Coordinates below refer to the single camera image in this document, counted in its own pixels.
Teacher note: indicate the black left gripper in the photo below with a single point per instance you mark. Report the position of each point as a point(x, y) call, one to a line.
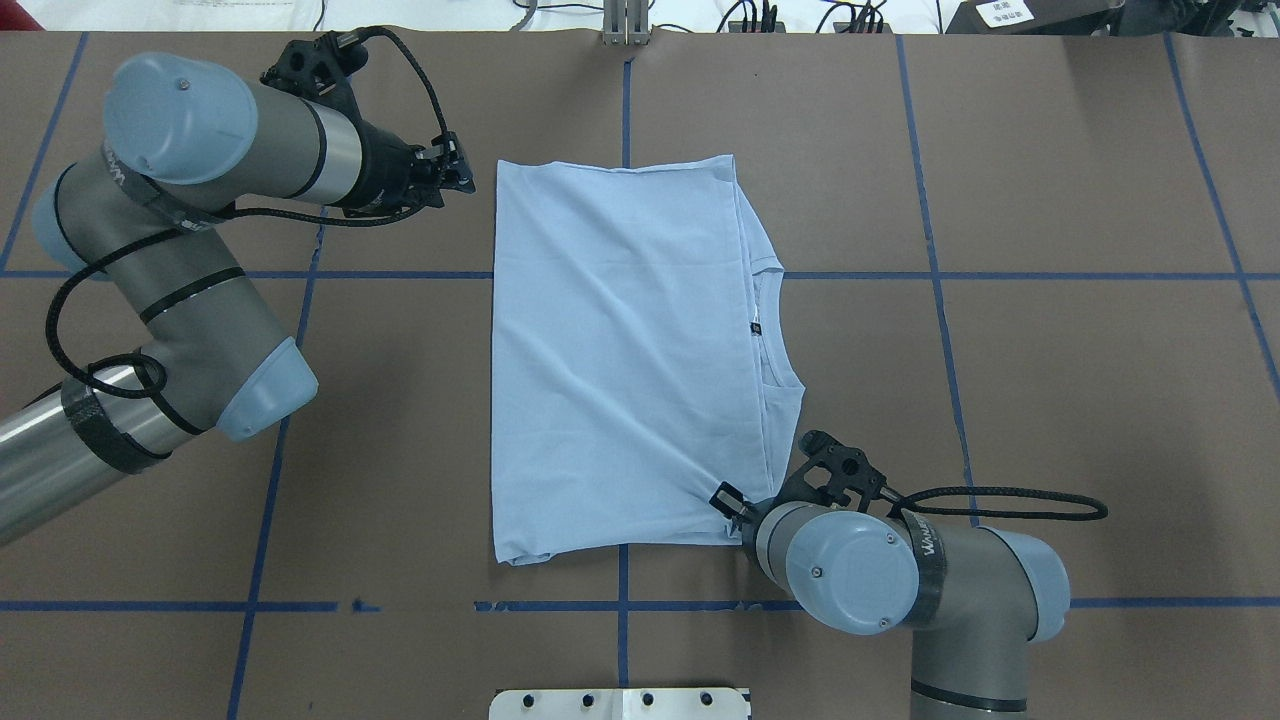
point(383, 172)

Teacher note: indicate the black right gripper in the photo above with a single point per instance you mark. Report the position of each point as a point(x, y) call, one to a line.
point(731, 500)

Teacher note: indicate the light blue t-shirt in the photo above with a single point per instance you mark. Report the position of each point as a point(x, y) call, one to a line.
point(638, 357)

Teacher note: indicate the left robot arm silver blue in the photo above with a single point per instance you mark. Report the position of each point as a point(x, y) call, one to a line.
point(159, 331)

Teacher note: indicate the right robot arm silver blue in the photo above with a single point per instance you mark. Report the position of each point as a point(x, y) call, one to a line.
point(975, 599)

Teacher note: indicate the black label device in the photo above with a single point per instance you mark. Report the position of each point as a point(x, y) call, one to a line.
point(1034, 18)

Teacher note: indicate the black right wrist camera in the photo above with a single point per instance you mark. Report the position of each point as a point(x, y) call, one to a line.
point(833, 475)

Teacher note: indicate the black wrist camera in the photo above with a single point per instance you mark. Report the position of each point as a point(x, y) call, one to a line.
point(833, 475)
point(319, 67)

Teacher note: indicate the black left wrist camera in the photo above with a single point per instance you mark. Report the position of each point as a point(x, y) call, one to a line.
point(319, 67)

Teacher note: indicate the aluminium frame post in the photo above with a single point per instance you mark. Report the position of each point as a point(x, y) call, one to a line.
point(626, 22)

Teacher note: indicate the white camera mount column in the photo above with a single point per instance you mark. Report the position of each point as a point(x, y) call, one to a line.
point(623, 703)

